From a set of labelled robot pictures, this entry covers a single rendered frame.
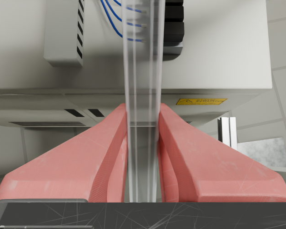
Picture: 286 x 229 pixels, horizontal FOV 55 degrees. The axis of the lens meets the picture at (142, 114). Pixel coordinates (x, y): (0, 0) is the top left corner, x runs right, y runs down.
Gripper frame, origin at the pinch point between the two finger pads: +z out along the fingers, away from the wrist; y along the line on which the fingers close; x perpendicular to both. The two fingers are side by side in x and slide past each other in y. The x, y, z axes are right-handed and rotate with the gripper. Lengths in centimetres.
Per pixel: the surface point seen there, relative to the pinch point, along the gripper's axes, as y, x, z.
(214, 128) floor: -28, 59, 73
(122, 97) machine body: 3.6, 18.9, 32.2
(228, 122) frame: -23, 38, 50
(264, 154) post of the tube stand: -46, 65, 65
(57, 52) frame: 12.6, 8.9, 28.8
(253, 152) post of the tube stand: -42, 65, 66
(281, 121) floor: -54, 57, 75
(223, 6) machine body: -13.8, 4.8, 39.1
